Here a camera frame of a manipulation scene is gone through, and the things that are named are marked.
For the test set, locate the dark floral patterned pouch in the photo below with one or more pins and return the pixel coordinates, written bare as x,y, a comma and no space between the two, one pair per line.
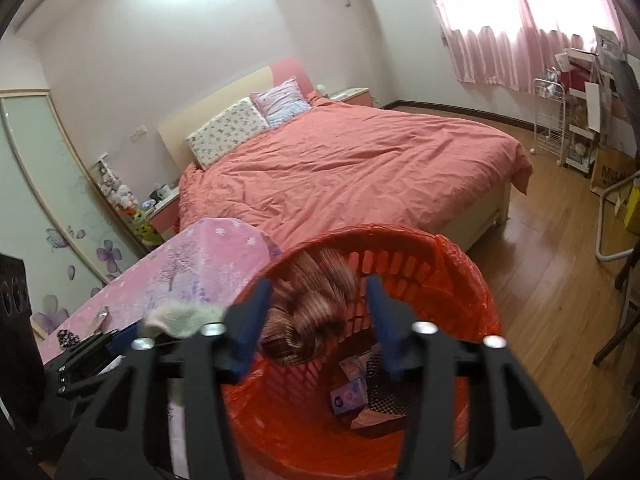
67,337

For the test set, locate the pink printed tablecloth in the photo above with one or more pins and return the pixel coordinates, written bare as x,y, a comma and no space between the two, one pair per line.
200,260

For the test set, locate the white fuzzy sock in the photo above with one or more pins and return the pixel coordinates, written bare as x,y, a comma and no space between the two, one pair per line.
175,320

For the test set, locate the white bed frame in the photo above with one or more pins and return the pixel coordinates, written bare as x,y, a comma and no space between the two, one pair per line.
485,210

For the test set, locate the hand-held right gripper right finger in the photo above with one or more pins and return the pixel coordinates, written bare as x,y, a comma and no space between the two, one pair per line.
385,320

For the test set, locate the red trash bin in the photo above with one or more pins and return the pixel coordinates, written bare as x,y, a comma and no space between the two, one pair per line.
450,280

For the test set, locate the pale crumpled packet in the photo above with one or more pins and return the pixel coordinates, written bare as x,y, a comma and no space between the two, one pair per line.
355,367

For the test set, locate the pink curtain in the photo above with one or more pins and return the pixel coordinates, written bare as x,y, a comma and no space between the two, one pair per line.
500,20

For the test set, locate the clear tube of plush toys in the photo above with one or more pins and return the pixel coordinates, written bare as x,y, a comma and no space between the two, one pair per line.
125,200

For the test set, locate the bed with salmon duvet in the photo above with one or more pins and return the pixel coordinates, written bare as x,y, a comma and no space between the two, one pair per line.
350,170

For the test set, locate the yellow box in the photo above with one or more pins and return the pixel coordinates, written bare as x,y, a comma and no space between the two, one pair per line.
631,210

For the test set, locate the white shelf cart with boxes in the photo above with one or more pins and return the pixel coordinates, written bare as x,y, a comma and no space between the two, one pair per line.
590,110

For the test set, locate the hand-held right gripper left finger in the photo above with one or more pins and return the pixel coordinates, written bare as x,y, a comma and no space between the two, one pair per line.
252,320

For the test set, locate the white mug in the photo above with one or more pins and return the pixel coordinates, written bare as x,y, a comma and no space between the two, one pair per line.
163,193

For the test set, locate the cream and pink headboard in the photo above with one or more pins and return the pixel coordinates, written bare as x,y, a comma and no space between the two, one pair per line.
215,100

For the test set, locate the pink and white nightstand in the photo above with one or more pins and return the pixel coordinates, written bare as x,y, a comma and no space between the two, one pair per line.
167,215
352,97

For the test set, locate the white tube frame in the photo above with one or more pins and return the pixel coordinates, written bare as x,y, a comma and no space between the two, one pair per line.
598,230

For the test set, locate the blue tissue packet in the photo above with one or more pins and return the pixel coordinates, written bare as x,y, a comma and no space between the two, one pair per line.
350,395

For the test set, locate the white floral pillow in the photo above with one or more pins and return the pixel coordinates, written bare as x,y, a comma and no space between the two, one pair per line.
227,132

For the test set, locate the brown striped cloth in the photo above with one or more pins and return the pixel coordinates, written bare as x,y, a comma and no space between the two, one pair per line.
310,310

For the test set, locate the pink striped pillow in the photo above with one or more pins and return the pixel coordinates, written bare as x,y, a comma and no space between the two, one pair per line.
282,102

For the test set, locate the white wall socket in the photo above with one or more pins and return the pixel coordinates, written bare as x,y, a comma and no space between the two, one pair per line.
138,134

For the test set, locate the cream cloth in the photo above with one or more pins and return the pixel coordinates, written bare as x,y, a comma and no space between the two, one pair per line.
372,417

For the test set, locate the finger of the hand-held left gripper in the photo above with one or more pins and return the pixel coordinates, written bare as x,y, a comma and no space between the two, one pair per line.
125,342

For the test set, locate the wardrobe with purple flowers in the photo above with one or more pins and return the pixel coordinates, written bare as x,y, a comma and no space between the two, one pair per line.
40,185

